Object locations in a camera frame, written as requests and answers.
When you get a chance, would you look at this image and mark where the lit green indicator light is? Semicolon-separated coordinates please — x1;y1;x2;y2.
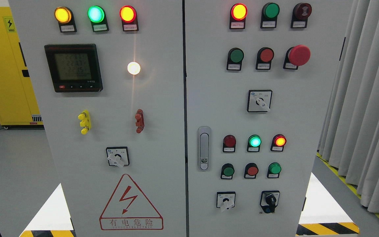
247;135;262;152
87;5;109;32

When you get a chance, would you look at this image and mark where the green push button upper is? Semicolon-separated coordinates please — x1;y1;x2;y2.
226;47;244;71

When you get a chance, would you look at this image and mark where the yellow safety cabinet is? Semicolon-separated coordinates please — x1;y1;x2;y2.
0;0;43;127

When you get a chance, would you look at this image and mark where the grey door latch handle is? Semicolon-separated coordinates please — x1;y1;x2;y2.
198;126;211;171

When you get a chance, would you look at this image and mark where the yellow indicator light top left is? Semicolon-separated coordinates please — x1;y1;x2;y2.
54;7;77;33

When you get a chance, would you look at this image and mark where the white rotary selector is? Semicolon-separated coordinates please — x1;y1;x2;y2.
216;192;236;212
247;90;272;113

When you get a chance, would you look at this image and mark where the white rotary selector upper right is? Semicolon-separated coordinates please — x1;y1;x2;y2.
247;90;272;113

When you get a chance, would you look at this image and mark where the black digital power meter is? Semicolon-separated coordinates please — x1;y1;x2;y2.
44;43;103;92

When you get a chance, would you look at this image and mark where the red push button upper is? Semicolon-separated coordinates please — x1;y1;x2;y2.
256;47;275;70

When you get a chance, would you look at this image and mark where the lit green indicator light lower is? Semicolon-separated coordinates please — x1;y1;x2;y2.
247;135;262;152

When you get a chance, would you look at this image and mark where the green push button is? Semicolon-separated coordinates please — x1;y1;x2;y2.
226;47;244;71
220;163;235;180
267;162;282;178

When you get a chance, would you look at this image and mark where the white rotary selector left door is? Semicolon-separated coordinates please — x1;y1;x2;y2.
106;146;130;168

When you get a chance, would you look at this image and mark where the red electric hazard warning sticker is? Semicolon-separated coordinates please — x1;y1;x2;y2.
99;174;164;230

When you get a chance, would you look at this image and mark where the unlit green indicator light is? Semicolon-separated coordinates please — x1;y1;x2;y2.
260;2;280;29

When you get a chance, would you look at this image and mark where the red push button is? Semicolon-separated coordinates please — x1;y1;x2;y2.
244;163;259;179
256;47;275;70

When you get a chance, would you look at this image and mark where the grey curtain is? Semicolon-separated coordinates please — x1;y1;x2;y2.
319;0;379;214

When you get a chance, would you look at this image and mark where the red indicator light left door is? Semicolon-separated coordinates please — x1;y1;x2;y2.
119;5;139;32

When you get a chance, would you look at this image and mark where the yellow black hazard floor tape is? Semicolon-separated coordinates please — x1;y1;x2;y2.
315;152;379;233

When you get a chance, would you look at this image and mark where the yellow terminal connector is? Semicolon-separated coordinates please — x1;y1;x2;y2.
78;110;92;135

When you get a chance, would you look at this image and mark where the grey electrical control cabinet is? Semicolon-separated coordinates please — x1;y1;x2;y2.
9;0;353;237

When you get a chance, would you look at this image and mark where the red push button lower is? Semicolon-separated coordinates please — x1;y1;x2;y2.
244;163;259;179

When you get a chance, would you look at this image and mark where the white rotary selector lower right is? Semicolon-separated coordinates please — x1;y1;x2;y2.
216;192;236;212

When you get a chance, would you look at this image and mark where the red emergency stop mushroom button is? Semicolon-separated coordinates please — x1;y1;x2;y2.
283;45;311;69

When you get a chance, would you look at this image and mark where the red indicator light door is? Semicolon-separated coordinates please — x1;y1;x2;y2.
119;5;139;32
229;3;248;30

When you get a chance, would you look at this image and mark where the red indicator light right door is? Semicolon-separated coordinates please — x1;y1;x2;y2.
229;3;248;30

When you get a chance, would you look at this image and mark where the green push button lower right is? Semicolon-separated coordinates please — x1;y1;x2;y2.
267;162;282;178

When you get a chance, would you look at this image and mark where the dark red buzzer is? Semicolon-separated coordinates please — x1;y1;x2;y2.
291;3;312;29

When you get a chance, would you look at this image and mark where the black rotary selector switch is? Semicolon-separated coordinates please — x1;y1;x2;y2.
259;191;280;214

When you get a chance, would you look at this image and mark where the lit red indicator light lower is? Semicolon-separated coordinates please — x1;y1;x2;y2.
270;134;287;152

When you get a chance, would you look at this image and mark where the red terminal connector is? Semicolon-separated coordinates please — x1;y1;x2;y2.
135;109;144;134

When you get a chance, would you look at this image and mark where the dark red indicator light lower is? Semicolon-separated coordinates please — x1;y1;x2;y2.
222;135;237;153

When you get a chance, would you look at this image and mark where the green push button lower left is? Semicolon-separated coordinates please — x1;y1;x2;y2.
220;163;235;180

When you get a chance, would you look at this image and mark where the white lit indicator light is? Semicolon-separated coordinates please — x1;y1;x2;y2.
127;62;141;75

